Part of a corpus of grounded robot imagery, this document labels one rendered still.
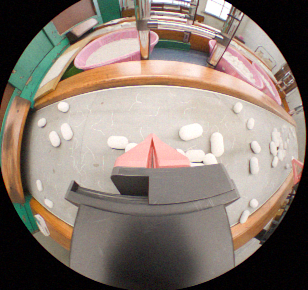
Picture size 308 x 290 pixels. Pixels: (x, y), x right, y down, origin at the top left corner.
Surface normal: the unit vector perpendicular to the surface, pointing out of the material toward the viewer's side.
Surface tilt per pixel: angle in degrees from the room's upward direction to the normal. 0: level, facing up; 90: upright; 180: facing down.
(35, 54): 90
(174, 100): 0
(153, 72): 0
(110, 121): 0
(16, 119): 66
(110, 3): 90
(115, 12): 90
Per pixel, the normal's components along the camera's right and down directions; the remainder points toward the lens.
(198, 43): 0.00, 0.98
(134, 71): 0.00, -0.22
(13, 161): 0.92, -0.07
